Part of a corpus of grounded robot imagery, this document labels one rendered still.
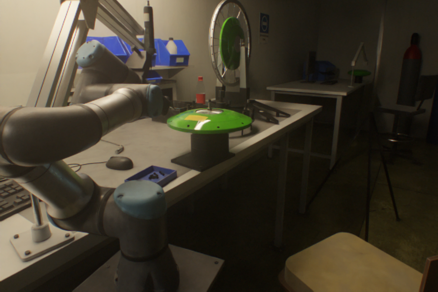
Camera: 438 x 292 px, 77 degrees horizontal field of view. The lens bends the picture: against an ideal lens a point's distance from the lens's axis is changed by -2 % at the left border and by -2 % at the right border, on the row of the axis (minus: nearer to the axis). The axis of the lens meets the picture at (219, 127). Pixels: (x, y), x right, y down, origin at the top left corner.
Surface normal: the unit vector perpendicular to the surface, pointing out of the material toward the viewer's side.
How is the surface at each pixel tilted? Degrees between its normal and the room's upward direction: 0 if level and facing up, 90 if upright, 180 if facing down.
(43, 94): 54
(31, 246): 0
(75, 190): 92
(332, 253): 0
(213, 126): 24
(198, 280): 0
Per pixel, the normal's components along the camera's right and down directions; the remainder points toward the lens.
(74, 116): 0.56, -0.60
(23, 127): 0.25, -0.32
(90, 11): 0.99, 0.03
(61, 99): -0.10, -0.36
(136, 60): -0.37, -0.37
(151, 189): 0.08, -0.96
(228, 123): 0.20, -0.80
